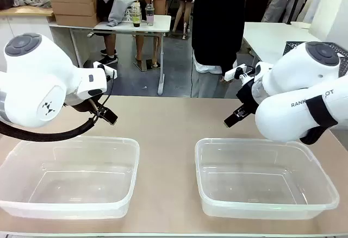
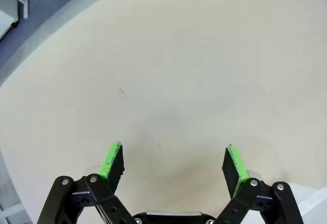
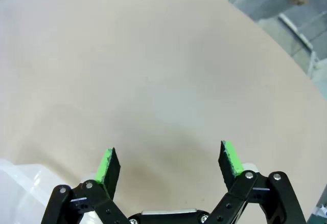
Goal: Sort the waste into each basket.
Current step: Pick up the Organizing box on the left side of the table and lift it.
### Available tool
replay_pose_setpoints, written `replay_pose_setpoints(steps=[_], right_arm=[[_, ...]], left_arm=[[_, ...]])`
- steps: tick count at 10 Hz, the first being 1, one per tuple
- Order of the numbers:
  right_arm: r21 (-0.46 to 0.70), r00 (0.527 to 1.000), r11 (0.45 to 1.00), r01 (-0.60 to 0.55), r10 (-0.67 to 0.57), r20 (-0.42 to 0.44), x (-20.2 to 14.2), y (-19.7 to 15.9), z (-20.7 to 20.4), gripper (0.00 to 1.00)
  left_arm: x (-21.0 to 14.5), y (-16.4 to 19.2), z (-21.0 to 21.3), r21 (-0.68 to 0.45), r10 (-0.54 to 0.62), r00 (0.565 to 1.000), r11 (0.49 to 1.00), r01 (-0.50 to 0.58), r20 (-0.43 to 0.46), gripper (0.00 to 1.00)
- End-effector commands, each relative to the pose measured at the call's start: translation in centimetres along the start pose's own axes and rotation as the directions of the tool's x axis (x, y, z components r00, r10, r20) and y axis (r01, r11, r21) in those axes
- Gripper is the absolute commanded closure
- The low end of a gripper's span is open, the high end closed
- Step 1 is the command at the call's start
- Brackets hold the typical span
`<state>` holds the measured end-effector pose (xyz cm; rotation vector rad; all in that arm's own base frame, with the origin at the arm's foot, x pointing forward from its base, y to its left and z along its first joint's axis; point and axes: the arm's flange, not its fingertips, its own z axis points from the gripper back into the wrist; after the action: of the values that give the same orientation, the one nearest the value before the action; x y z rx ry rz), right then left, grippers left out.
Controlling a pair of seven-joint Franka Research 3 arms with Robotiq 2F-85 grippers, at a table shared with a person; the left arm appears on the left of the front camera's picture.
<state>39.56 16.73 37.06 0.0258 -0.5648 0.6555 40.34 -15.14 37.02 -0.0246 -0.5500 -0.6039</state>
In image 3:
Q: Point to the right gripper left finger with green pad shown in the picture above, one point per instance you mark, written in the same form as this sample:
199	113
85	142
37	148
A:
107	183

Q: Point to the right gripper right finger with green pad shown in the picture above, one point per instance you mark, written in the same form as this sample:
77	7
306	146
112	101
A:
230	165

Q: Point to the large clear plastic container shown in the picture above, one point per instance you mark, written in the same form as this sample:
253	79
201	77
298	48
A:
20	190

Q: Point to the white background table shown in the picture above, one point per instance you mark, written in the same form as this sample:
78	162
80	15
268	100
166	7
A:
313	63

